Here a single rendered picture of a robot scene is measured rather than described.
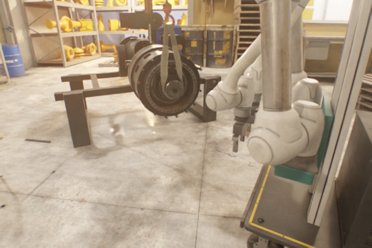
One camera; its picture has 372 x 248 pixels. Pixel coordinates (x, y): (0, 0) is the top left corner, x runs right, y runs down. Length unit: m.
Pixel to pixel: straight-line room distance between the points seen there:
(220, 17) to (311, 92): 4.96
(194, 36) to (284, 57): 4.06
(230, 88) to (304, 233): 0.83
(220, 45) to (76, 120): 3.21
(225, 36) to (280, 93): 4.02
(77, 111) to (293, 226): 2.21
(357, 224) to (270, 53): 0.85
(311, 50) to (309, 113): 5.07
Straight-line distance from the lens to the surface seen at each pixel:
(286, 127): 0.82
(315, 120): 1.00
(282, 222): 1.39
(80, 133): 2.74
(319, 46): 6.08
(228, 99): 1.00
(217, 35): 4.77
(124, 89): 2.68
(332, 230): 1.47
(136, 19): 4.31
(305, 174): 1.08
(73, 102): 2.61
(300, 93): 1.46
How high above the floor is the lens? 1.29
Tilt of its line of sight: 21 degrees down
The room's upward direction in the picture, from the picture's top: straight up
